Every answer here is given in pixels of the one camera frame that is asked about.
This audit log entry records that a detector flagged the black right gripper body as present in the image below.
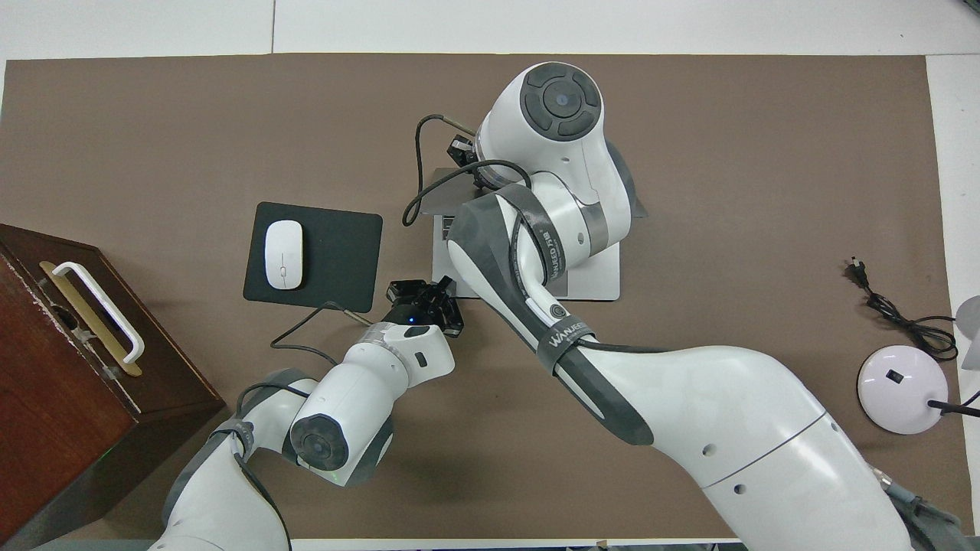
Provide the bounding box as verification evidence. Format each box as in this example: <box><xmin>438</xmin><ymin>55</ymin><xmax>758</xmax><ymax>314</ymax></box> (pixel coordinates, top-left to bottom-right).
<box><xmin>447</xmin><ymin>135</ymin><xmax>500</xmax><ymax>191</ymax></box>

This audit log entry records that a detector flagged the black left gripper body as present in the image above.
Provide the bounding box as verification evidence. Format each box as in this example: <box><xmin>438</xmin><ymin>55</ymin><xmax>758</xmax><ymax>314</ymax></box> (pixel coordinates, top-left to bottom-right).
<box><xmin>383</xmin><ymin>298</ymin><xmax>449</xmax><ymax>328</ymax></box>

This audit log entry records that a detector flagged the grey laptop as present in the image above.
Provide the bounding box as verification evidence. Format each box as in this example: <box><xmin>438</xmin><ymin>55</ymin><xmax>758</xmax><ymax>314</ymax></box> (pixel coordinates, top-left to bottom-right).
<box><xmin>423</xmin><ymin>165</ymin><xmax>648</xmax><ymax>302</ymax></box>

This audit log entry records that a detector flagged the black mouse pad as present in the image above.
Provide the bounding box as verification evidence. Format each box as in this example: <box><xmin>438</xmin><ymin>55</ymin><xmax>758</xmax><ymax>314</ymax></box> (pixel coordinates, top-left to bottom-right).
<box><xmin>243</xmin><ymin>201</ymin><xmax>384</xmax><ymax>314</ymax></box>

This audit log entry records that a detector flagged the white computer mouse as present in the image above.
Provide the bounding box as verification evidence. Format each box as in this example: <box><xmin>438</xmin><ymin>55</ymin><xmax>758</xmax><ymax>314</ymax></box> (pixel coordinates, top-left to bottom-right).
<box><xmin>264</xmin><ymin>220</ymin><xmax>305</xmax><ymax>291</ymax></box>

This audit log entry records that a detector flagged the brown table mat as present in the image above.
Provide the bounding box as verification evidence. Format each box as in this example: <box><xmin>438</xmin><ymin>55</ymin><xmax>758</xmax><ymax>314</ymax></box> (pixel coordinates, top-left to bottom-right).
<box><xmin>0</xmin><ymin>52</ymin><xmax>975</xmax><ymax>540</ymax></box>

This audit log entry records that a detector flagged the dark wooden box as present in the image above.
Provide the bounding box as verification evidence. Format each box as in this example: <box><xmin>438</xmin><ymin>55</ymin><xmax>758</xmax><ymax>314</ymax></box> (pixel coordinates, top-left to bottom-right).
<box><xmin>0</xmin><ymin>223</ymin><xmax>227</xmax><ymax>551</ymax></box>

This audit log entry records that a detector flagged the white desk lamp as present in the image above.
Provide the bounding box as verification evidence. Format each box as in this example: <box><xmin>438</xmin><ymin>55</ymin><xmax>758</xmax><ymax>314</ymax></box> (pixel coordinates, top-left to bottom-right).
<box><xmin>857</xmin><ymin>295</ymin><xmax>980</xmax><ymax>435</ymax></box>

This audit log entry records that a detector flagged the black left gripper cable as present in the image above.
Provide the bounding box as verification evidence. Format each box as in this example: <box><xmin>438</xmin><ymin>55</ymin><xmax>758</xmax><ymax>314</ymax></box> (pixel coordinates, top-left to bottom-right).
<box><xmin>269</xmin><ymin>301</ymin><xmax>376</xmax><ymax>364</ymax></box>

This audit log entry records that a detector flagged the white box handle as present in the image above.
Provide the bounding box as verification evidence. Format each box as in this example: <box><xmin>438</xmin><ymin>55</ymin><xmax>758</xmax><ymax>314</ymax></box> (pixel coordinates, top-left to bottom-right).
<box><xmin>51</xmin><ymin>261</ymin><xmax>145</xmax><ymax>364</ymax></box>

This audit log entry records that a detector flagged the brass handle plate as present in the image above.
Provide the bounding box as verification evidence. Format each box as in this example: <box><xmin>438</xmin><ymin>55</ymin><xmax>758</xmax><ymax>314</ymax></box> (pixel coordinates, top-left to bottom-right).
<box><xmin>38</xmin><ymin>260</ymin><xmax>143</xmax><ymax>378</ymax></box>

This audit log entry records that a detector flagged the black lamp power cable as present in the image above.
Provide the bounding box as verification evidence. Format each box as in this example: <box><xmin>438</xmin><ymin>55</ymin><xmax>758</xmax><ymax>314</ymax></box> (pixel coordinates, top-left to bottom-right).
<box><xmin>844</xmin><ymin>258</ymin><xmax>959</xmax><ymax>362</ymax></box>

